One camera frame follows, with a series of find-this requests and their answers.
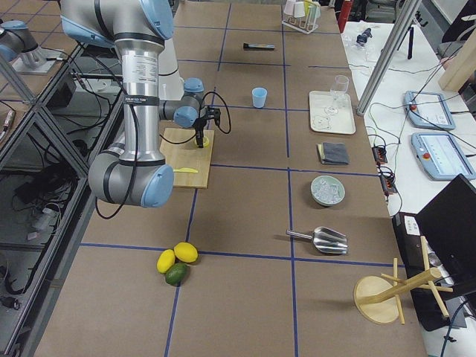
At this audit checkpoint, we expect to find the green lime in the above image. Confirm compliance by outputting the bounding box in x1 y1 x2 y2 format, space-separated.
165 263 188 286

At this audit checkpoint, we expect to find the green bowl of ice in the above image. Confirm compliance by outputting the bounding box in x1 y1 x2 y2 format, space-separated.
310 176 345 207

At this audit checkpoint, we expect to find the yellow lemon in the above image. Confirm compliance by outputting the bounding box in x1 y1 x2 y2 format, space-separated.
173 242 199 263
156 249 176 274

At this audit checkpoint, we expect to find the aluminium frame post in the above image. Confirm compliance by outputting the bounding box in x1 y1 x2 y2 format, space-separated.
356 0 422 116

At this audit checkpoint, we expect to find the wooden cup tree stand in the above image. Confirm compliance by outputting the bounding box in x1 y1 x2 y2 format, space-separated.
353 236 453 324

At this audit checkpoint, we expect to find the blue paper cup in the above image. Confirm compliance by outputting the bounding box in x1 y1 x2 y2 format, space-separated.
251 87 268 109

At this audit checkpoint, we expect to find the black laptop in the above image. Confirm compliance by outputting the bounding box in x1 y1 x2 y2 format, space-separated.
392 174 475 313

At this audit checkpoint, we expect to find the steel ice scoop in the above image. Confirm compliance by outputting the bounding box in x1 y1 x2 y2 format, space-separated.
286 227 348 255

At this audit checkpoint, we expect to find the white wire cup rack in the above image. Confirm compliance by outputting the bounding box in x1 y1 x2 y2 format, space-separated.
281 0 321 34

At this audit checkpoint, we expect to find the yellow plastic knife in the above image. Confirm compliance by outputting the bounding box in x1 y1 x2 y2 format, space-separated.
173 167 199 173

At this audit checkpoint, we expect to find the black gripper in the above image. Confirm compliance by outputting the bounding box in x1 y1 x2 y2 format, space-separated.
193 105 221 148

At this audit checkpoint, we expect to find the clear wine glass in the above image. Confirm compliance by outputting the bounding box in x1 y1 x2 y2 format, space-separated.
325 75 349 115

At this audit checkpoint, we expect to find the cream bear serving tray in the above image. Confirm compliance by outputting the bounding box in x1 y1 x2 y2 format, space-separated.
309 91 356 135

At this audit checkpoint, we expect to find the folded grey yellow cloth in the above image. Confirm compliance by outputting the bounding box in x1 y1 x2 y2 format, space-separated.
317 142 350 165

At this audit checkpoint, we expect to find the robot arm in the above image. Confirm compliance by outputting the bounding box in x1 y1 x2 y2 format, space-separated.
1 20 57 74
61 1 220 208

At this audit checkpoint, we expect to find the lemon slice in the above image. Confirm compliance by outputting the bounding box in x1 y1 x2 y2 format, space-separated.
195 136 210 148

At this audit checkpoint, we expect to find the wooden cutting board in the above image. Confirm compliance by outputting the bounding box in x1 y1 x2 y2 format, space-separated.
160 128 215 189

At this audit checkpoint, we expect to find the steel muddler black tip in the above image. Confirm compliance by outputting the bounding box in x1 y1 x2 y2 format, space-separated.
242 42 275 51

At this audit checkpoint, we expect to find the blue teach pendant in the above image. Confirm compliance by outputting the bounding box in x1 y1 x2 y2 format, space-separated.
403 91 456 130
411 133 475 181

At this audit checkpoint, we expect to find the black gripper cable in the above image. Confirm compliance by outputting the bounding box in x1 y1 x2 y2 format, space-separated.
200 91 233 135

